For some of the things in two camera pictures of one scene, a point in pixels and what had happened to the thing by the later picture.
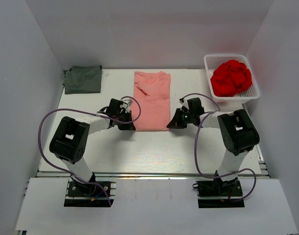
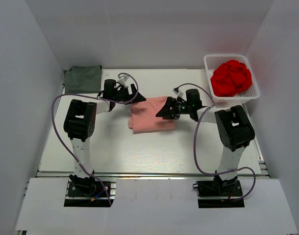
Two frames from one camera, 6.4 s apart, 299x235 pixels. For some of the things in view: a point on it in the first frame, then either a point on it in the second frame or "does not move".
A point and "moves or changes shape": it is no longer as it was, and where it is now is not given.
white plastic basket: [248, 94] does not move
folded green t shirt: [83, 80] does not move
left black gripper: [127, 127] -> [129, 96]
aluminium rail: [151, 175] does not move
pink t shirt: [152, 89] moves or changes shape
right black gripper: [176, 122] -> [166, 112]
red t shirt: [231, 78] does not move
